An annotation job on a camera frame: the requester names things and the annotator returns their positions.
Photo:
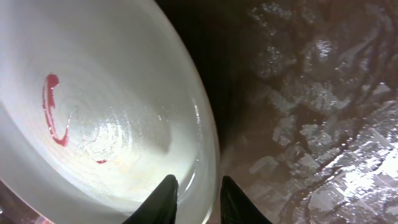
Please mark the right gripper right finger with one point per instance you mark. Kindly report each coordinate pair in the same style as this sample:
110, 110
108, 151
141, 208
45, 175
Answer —
236, 207

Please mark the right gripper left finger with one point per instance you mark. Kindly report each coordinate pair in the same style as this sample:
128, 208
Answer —
160, 207

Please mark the pale grey plate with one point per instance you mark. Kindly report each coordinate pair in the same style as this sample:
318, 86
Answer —
100, 100

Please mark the brown serving tray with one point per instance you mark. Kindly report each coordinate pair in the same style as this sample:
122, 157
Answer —
304, 100

